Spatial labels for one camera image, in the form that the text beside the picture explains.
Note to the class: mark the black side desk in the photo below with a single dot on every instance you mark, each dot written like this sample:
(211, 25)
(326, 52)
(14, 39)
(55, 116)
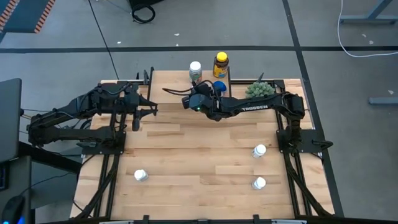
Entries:
(46, 157)

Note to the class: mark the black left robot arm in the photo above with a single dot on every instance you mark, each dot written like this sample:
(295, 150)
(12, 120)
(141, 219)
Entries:
(62, 133)

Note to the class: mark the black metal rig frame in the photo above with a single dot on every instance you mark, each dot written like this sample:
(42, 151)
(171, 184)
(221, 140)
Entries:
(239, 82)

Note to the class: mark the grey metal table foot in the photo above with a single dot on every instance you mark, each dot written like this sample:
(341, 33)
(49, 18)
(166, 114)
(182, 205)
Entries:
(384, 100)
(357, 19)

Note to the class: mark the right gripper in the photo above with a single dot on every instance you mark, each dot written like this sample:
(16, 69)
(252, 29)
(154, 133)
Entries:
(200, 104)

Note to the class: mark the blue mat orange stripes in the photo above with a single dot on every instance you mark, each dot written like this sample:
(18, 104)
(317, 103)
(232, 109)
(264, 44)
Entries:
(25, 15)

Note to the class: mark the peach label bottle white cap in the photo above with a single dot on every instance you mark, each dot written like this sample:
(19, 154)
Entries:
(195, 73)

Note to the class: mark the wooden shelf black frame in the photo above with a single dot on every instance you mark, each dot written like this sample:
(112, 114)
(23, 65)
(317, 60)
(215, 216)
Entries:
(169, 90)

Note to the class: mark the dark grey monitor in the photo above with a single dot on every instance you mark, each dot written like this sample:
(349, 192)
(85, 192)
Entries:
(9, 118)

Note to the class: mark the pink bottle white cap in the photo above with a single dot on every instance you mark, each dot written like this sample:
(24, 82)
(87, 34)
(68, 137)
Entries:
(260, 149)

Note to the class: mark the clear jar blue cap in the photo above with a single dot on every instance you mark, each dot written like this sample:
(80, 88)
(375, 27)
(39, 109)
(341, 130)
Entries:
(221, 87)

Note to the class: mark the amber bottle yellow cap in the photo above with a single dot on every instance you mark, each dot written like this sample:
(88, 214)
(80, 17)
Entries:
(220, 68)

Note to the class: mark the green plant in patterned pot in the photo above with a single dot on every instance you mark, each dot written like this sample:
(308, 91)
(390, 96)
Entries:
(260, 89)

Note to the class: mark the white medicine bottle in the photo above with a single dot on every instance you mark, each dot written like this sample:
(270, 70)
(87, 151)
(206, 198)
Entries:
(260, 181)
(140, 175)

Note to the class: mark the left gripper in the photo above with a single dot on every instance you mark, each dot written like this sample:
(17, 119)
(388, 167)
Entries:
(132, 99)

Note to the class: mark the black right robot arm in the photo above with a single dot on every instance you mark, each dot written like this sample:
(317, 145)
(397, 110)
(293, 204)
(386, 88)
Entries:
(258, 107)

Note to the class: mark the black computer mouse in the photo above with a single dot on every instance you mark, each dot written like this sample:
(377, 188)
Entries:
(12, 210)

